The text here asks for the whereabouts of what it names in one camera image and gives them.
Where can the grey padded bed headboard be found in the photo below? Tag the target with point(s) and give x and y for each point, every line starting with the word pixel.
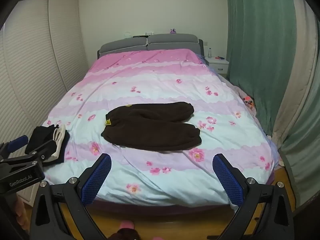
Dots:
pixel 165 40

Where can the pink fluffy slipper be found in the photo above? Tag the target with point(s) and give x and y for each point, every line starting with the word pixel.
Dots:
pixel 127 225

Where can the pink floral blanket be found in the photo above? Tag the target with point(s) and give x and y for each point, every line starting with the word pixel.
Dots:
pixel 162 85

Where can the white folded garment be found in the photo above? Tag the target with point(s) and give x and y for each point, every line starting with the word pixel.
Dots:
pixel 59 140

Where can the green curtain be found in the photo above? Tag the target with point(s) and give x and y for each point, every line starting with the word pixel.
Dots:
pixel 255 42
pixel 302 142

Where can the white louvered wardrobe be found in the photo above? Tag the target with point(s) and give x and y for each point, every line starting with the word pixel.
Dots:
pixel 37 55

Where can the black folded garment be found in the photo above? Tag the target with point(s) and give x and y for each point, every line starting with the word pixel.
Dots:
pixel 40 136

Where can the dark navy folded garment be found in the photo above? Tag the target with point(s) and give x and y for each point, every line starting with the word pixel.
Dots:
pixel 64 150

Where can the beige curtain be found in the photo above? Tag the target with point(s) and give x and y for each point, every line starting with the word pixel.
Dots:
pixel 297 67

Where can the clear plastic bottle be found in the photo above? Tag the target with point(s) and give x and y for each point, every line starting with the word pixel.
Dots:
pixel 210 53

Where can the white nightstand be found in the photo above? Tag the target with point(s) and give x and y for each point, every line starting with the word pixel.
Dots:
pixel 220 66

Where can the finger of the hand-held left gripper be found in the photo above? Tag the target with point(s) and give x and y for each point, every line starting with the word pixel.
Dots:
pixel 17 142
pixel 41 152

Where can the dark brown pants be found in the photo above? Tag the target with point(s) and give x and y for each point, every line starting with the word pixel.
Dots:
pixel 155 135

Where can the small purple toy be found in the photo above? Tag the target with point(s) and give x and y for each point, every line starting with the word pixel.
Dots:
pixel 173 31

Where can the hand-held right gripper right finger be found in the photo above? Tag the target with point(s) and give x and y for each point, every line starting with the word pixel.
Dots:
pixel 228 180

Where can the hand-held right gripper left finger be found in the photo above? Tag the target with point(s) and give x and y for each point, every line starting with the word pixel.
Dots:
pixel 96 178

